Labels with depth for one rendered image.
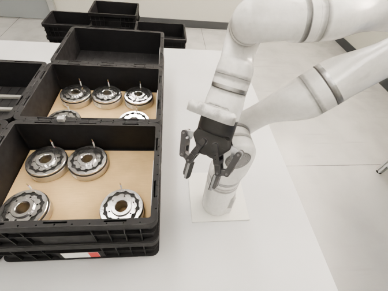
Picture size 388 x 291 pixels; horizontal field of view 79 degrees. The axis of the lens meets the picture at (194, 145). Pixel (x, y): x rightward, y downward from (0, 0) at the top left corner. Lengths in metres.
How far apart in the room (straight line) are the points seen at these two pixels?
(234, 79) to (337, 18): 0.19
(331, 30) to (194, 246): 0.61
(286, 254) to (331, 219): 1.09
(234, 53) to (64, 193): 0.54
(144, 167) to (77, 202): 0.19
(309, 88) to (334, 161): 1.73
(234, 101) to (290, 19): 0.16
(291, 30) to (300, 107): 0.15
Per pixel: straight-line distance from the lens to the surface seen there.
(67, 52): 1.14
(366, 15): 0.54
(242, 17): 0.42
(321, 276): 0.83
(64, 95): 0.95
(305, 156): 2.11
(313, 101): 0.51
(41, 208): 0.67
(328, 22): 0.48
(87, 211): 0.66
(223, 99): 0.43
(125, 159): 0.73
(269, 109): 0.53
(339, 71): 0.51
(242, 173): 0.60
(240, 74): 0.43
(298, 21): 0.46
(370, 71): 0.53
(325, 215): 1.85
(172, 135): 0.96
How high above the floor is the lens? 1.40
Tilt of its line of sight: 48 degrees down
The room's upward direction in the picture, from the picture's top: 8 degrees clockwise
